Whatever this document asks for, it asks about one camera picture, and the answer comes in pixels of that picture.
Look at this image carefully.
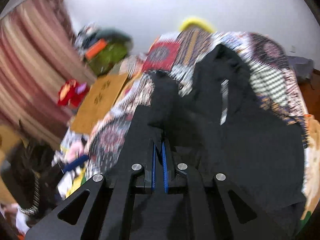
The red plush toy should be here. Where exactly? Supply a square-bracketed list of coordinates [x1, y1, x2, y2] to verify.
[57, 79, 89, 108]

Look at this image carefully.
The grey backpack on floor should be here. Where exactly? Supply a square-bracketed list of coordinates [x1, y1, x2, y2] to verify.
[287, 56, 314, 83]

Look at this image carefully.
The green patterned storage box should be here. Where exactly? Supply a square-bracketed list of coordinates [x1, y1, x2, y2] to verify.
[85, 42, 127, 76]

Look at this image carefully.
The black zip hoodie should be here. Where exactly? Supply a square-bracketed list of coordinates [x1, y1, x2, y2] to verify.
[120, 43, 307, 240]

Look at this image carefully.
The striped red gold curtain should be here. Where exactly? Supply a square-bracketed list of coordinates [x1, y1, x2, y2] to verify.
[1, 0, 96, 148]

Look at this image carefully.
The dark grey cushion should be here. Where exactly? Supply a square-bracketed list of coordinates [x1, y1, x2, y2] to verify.
[95, 28, 132, 43]

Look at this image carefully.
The patchwork patterned bedspread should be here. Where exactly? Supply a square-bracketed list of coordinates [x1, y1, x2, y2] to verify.
[85, 29, 319, 220]

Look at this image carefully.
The orange box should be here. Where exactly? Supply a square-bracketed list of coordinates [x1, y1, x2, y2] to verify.
[85, 39, 107, 60]

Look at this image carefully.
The bamboo lap desk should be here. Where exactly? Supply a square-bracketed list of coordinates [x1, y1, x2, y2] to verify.
[70, 74, 128, 134]

